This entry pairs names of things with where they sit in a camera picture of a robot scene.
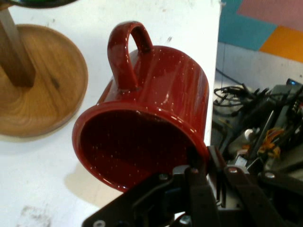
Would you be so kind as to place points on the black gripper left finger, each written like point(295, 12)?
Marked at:
point(165, 194)

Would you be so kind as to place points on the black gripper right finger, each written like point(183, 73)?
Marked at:
point(246, 196)

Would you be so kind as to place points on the orange foam floor tile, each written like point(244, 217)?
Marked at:
point(286, 43)

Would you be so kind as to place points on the green enamel mug white lettering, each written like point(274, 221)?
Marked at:
point(35, 2)

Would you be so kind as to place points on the teal foam mat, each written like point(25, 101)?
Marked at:
point(241, 28)

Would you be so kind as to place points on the grey electronics box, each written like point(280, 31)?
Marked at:
point(284, 94)

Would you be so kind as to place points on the red speckled enamel mug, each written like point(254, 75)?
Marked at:
point(165, 78)

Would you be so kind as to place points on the wooden mug tree stand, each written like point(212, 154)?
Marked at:
point(54, 71)

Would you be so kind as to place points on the small white knob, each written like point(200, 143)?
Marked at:
point(249, 134)

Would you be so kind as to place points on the pink foam floor tile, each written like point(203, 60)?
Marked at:
point(272, 11)

